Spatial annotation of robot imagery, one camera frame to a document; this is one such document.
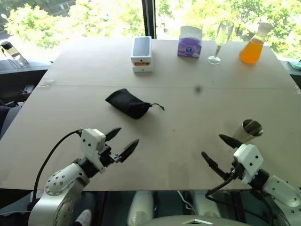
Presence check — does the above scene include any clear bottle with black cap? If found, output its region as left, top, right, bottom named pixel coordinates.
left=0, top=40, right=30, bottom=69

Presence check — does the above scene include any grey robot torso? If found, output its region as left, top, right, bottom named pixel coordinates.
left=145, top=212, right=248, bottom=226

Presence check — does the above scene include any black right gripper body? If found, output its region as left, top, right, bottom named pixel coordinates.
left=226, top=159, right=246, bottom=181

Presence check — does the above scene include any white robot leg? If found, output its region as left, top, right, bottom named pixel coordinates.
left=127, top=190, right=155, bottom=226
left=192, top=190, right=222, bottom=218

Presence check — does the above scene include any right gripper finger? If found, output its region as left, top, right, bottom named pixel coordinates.
left=201, top=152, right=230, bottom=181
left=218, top=134, right=242, bottom=149

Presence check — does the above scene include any white robot right leg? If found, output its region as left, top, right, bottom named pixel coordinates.
left=192, top=190, right=222, bottom=218

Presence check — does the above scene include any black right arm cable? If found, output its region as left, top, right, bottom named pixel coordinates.
left=205, top=173, right=275, bottom=226

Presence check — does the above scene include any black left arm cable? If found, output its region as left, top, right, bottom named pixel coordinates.
left=31, top=129, right=83, bottom=206

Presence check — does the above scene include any black drawstring pouch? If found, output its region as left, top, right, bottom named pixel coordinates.
left=105, top=88, right=166, bottom=120

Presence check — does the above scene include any white robot left leg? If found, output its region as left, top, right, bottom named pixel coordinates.
left=127, top=190, right=155, bottom=226

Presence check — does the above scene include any teal cloth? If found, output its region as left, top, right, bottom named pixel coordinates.
left=287, top=59, right=301, bottom=72

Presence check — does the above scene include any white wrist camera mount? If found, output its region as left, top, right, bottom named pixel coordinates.
left=79, top=128, right=107, bottom=174
left=233, top=143, right=265, bottom=186

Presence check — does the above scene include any white shoe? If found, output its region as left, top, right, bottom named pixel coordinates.
left=74, top=209, right=93, bottom=226

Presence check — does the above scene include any flask with orange liquid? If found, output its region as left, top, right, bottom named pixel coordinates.
left=238, top=22, right=274, bottom=65

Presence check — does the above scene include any white cable under table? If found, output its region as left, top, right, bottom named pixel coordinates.
left=176, top=190, right=196, bottom=215

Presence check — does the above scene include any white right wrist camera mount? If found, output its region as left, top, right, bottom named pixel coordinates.
left=233, top=143, right=265, bottom=186

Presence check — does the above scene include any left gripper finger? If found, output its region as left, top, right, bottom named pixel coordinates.
left=118, top=138, right=140, bottom=163
left=104, top=127, right=122, bottom=143

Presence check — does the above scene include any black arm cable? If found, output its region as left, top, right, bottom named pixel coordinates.
left=31, top=129, right=83, bottom=206
left=205, top=173, right=275, bottom=226

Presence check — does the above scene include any purple tissue box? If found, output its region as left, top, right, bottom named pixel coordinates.
left=176, top=25, right=203, bottom=58

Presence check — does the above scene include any dark device with red part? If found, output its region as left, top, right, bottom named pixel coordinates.
left=16, top=84, right=36, bottom=102

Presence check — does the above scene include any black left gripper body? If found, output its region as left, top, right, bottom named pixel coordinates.
left=98, top=142, right=122, bottom=168

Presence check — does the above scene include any white phone box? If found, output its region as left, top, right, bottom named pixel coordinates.
left=130, top=36, right=153, bottom=68

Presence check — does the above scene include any clear champagne glass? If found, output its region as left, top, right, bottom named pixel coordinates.
left=206, top=20, right=235, bottom=65

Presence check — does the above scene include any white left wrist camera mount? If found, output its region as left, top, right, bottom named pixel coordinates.
left=79, top=128, right=107, bottom=174

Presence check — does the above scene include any dark window frame post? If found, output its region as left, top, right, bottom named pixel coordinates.
left=141, top=0, right=158, bottom=40

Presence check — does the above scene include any stainless steel cup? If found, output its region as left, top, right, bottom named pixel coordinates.
left=232, top=119, right=264, bottom=144

